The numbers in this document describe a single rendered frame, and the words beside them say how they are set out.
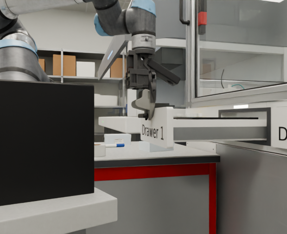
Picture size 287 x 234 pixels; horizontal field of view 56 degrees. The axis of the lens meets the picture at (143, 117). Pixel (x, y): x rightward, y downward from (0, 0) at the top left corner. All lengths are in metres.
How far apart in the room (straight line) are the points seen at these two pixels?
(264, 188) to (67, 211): 0.62
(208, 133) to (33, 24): 4.73
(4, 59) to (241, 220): 0.86
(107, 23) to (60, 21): 4.41
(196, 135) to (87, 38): 4.56
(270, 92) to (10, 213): 0.71
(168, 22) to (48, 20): 3.70
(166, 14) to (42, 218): 1.55
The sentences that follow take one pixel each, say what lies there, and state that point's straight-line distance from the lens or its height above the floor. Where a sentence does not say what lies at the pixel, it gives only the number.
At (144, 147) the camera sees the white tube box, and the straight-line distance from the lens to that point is 1.13.
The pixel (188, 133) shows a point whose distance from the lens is 0.75.
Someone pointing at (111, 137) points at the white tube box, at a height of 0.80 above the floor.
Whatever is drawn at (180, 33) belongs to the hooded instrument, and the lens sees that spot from 1.82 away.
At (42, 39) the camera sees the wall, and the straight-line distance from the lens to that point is 5.20.
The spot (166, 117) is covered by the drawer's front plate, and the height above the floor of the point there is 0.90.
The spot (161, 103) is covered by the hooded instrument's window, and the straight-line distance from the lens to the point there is 1.72.
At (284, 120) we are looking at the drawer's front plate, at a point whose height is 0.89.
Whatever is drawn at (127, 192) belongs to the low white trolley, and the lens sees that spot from 0.98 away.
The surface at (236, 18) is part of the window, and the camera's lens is 1.09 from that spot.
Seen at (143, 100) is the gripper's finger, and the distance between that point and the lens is 0.81.
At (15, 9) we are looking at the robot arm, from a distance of 0.97.
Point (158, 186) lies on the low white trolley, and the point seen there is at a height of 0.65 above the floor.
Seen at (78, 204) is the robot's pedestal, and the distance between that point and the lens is 0.47.
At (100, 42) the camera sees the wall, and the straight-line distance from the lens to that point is 5.21.
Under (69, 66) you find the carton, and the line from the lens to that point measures 4.62.
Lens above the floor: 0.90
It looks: level
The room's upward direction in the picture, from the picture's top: straight up
